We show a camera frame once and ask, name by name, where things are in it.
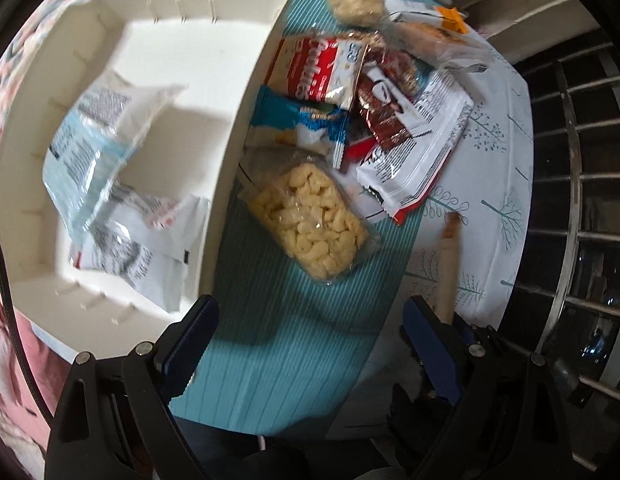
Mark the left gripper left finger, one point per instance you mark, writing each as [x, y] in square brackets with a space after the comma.
[180, 347]

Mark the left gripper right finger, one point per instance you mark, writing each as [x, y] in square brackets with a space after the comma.
[430, 340]

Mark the white printed snack packet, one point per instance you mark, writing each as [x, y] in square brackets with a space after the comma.
[145, 240]

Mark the white red-edged snack packet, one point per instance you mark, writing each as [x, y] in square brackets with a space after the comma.
[402, 178]

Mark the clear bag yellow puffs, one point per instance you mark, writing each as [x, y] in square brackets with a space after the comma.
[298, 202]

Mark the light blue white packet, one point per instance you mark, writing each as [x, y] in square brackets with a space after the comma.
[96, 139]

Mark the dark red snack packet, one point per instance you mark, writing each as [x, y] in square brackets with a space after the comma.
[387, 89]

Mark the blue white snack packet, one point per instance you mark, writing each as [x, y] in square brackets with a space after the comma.
[280, 122]

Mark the red white cookie packet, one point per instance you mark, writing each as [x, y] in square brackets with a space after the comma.
[319, 69]

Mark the clear bag brown pastry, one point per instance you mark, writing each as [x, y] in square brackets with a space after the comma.
[438, 47]

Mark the rice cracker clear packet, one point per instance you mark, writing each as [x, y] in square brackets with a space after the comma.
[357, 13]

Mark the teal striped table runner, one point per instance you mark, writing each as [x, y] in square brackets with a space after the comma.
[292, 356]

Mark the white tree-print tablecloth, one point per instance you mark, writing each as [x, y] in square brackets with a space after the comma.
[488, 180]

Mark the white plastic organizer bin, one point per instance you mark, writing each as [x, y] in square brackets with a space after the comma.
[218, 52]

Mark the white orange snack bar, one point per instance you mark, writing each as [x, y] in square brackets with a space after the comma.
[416, 12]

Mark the floral blanket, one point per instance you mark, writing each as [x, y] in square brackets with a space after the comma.
[19, 54]

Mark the white office chair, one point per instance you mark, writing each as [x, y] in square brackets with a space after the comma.
[519, 29]

